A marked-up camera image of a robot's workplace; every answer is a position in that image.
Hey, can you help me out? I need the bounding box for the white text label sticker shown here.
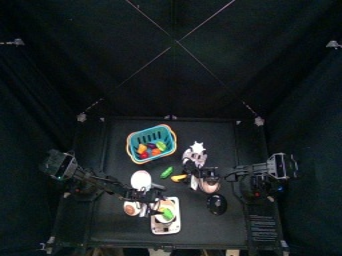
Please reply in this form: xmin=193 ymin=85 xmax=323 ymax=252
xmin=248 ymin=214 xmax=277 ymax=248

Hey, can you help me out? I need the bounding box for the teal plastic basket orange rim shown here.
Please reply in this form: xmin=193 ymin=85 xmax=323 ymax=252
xmin=125 ymin=123 xmax=179 ymax=165

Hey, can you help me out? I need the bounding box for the pink toy bowl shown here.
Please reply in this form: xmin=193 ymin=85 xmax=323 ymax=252
xmin=197 ymin=177 xmax=221 ymax=195

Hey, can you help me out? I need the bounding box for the white cup brown filling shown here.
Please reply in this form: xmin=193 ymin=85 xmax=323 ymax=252
xmin=121 ymin=201 xmax=144 ymax=218

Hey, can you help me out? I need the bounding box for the yellow toy banana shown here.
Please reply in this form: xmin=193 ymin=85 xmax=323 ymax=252
xmin=169 ymin=173 xmax=189 ymax=183

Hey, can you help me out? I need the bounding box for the green toy vegetable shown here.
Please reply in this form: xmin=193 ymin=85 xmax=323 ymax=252
xmin=160 ymin=207 xmax=175 ymax=221

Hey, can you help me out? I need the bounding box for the white round plate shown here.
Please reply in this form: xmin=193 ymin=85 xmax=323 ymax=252
xmin=129 ymin=169 xmax=153 ymax=192

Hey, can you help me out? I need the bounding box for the green toy cucumber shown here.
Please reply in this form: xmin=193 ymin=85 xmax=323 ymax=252
xmin=158 ymin=166 xmax=175 ymax=179

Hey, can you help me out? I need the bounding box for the white spiky star toy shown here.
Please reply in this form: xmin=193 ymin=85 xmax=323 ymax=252
xmin=188 ymin=140 xmax=207 ymax=154

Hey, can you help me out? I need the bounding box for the beige bowl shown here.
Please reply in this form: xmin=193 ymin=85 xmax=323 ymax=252
xmin=152 ymin=199 xmax=177 ymax=224

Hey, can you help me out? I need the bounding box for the black round lid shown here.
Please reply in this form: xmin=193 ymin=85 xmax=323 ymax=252
xmin=205 ymin=193 xmax=228 ymax=216

